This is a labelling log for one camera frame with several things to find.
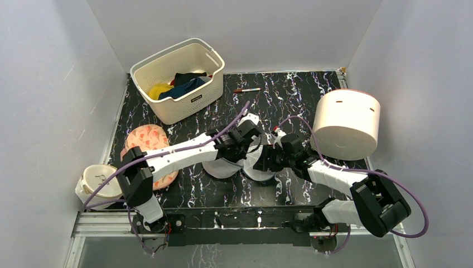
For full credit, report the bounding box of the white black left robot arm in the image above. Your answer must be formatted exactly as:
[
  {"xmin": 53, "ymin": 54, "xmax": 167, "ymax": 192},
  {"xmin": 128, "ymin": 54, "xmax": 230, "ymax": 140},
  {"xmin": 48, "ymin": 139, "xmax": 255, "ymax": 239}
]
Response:
[{"xmin": 115, "ymin": 113, "xmax": 262, "ymax": 233}]

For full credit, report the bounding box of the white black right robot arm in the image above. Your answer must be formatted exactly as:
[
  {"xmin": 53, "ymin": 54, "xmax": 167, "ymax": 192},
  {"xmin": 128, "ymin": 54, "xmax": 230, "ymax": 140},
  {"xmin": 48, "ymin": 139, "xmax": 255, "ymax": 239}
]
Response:
[{"xmin": 251, "ymin": 134, "xmax": 412, "ymax": 237}]

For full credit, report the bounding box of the cream perforated laundry basket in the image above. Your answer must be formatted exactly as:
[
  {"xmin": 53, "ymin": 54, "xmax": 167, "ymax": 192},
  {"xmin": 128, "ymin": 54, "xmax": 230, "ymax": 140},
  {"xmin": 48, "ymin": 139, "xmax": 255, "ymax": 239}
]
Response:
[{"xmin": 130, "ymin": 38, "xmax": 225, "ymax": 125}]

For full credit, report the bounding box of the red white marker pen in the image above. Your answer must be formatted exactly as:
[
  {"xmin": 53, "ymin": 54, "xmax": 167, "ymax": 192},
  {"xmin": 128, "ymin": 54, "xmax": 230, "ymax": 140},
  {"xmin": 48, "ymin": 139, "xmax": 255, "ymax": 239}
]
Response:
[{"xmin": 234, "ymin": 88, "xmax": 261, "ymax": 93}]

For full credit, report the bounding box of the cream cylindrical drum container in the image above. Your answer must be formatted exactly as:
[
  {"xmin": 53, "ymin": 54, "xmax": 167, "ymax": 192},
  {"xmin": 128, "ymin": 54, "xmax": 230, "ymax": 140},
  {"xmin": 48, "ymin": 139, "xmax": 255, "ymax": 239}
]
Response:
[{"xmin": 310, "ymin": 89, "xmax": 381, "ymax": 161}]

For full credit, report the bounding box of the navy blue cloth in basket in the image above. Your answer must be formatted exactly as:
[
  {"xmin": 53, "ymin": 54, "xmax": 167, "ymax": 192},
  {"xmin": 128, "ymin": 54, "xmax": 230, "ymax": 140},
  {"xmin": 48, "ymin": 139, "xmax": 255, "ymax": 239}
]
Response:
[{"xmin": 158, "ymin": 76, "xmax": 211, "ymax": 101}]

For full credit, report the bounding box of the black cloth in basket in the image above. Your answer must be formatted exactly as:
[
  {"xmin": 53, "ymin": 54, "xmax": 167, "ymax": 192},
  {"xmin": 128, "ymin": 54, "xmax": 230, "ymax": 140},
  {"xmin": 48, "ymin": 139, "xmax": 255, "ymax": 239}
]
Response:
[{"xmin": 170, "ymin": 72, "xmax": 207, "ymax": 87}]

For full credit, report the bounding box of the yellow cloth in basket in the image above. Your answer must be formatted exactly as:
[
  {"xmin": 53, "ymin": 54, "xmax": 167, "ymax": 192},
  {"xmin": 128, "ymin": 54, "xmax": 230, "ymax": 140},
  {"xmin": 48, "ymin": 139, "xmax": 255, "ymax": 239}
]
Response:
[{"xmin": 148, "ymin": 83, "xmax": 173, "ymax": 101}]

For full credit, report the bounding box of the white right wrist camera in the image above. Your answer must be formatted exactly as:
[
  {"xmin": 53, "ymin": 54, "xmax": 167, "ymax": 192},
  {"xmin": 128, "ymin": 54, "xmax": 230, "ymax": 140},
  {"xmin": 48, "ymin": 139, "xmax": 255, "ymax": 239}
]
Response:
[{"xmin": 272, "ymin": 126, "xmax": 286, "ymax": 147}]

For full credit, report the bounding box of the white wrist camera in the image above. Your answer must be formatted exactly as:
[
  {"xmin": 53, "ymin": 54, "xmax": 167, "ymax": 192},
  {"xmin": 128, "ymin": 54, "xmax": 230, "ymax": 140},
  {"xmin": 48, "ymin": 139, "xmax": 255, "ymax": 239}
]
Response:
[
  {"xmin": 272, "ymin": 126, "xmax": 286, "ymax": 147},
  {"xmin": 237, "ymin": 113, "xmax": 260, "ymax": 131}
]

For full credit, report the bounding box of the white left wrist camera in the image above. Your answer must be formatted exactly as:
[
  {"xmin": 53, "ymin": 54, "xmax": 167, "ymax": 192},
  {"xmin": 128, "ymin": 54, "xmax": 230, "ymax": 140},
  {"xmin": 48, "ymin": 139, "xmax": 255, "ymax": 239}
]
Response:
[{"xmin": 237, "ymin": 113, "xmax": 260, "ymax": 131}]

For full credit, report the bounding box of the black robot base mount plate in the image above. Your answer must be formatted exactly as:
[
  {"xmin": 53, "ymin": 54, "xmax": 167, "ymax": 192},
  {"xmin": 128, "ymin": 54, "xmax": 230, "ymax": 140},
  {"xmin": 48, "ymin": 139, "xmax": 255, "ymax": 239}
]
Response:
[{"xmin": 132, "ymin": 205, "xmax": 347, "ymax": 248}]

